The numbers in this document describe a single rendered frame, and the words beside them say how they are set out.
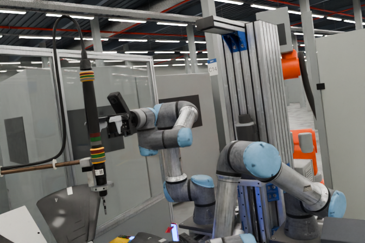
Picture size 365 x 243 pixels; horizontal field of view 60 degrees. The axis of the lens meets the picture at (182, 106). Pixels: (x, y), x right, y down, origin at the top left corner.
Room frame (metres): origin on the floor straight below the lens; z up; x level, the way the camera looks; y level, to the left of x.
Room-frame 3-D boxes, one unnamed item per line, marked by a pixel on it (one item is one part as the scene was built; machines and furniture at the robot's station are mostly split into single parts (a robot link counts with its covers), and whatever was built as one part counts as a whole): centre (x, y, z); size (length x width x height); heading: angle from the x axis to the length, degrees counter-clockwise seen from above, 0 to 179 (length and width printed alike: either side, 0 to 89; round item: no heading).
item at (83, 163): (0.99, 0.29, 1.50); 0.09 x 0.07 x 0.10; 93
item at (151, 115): (1.29, 0.16, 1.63); 0.11 x 0.08 x 0.09; 158
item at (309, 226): (1.38, -0.45, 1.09); 0.15 x 0.15 x 0.10
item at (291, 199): (1.38, -0.45, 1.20); 0.13 x 0.12 x 0.14; 30
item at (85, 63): (0.99, 0.28, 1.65); 0.04 x 0.04 x 0.46
